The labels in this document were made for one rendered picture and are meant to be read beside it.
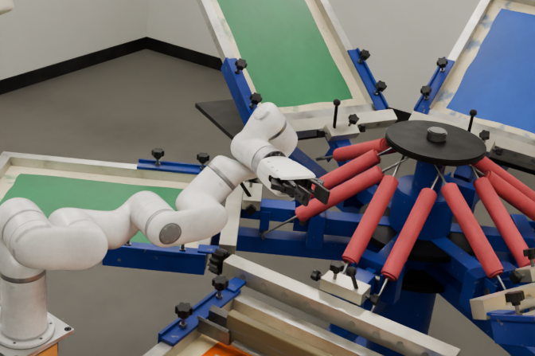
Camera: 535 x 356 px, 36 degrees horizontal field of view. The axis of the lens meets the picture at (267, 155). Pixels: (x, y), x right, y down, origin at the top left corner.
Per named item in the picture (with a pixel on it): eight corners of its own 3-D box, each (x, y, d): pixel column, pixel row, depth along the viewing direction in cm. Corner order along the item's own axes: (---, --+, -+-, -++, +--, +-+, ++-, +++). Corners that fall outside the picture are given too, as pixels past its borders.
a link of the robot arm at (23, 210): (37, 252, 177) (34, 186, 171) (57, 283, 167) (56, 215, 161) (-9, 262, 172) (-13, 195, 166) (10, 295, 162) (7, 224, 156)
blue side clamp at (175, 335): (172, 363, 202) (173, 340, 199) (156, 355, 204) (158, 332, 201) (239, 308, 226) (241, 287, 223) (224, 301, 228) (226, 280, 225)
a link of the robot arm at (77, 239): (138, 239, 193) (175, 279, 179) (-18, 227, 169) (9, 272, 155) (158, 184, 189) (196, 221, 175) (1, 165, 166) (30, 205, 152)
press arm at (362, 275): (346, 317, 218) (349, 302, 216) (326, 309, 220) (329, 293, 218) (373, 289, 231) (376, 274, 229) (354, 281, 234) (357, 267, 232)
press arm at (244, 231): (36, 231, 266) (35, 215, 264) (41, 222, 271) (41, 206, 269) (412, 267, 267) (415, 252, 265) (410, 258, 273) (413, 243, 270)
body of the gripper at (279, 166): (284, 178, 189) (313, 199, 180) (247, 180, 183) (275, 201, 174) (291, 148, 186) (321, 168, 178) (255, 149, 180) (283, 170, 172)
